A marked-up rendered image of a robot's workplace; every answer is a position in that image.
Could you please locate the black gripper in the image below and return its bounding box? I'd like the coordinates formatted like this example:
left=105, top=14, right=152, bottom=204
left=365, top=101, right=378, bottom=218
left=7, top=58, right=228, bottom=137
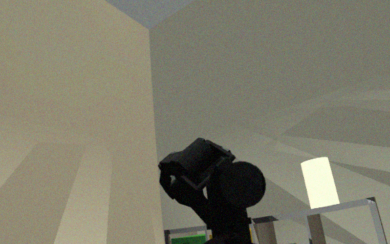
left=207, top=211, right=252, bottom=244

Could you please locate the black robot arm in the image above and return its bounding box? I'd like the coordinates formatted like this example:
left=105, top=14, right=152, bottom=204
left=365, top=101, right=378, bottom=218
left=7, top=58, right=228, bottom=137
left=158, top=138, right=266, bottom=244

